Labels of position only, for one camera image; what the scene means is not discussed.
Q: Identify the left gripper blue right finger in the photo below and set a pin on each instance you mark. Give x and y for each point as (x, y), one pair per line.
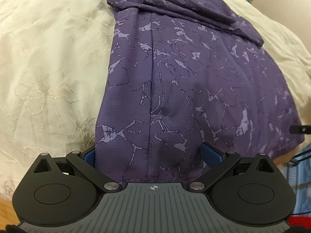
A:
(210, 155)

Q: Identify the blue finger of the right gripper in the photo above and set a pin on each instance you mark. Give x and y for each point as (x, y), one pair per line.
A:
(300, 129)

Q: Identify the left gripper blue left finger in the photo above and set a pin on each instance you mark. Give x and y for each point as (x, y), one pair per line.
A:
(88, 156)

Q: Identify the purple patterned garment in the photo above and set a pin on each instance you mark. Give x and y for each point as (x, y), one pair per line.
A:
(181, 73)

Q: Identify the cream embroidered bed cover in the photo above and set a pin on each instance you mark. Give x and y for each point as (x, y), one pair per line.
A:
(55, 56)

